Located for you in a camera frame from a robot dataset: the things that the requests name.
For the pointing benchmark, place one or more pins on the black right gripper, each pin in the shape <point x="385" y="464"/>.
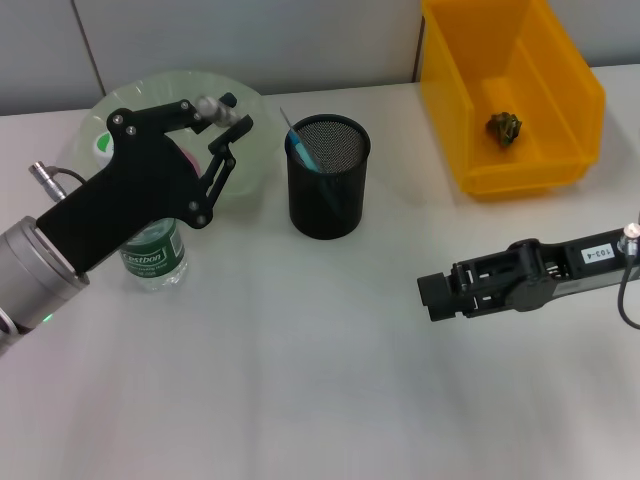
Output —
<point x="575" y="265"/>

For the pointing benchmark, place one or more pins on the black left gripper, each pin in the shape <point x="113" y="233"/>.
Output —
<point x="125" y="200"/>

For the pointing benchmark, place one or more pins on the pink peach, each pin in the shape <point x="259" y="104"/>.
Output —
<point x="190" y="159"/>

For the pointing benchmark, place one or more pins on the grey and clear pen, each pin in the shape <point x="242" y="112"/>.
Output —
<point x="215" y="107"/>

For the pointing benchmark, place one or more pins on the transparent plastic ruler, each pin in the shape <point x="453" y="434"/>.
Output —
<point x="286" y="119"/>

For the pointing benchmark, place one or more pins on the blue and teal scissors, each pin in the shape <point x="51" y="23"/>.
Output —
<point x="305" y="152"/>

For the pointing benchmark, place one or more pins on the clear green-label water bottle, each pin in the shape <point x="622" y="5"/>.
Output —
<point x="150" y="260"/>

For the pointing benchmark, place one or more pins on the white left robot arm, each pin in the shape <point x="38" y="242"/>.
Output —
<point x="30" y="280"/>

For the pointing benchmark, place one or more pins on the pale green glass fruit plate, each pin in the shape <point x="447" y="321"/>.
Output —
<point x="255" y="125"/>

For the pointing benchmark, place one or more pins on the black mesh pen holder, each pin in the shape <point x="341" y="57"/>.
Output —
<point x="350" y="220"/>

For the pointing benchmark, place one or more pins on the yellow plastic bin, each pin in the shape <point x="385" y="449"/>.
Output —
<point x="450" y="100"/>

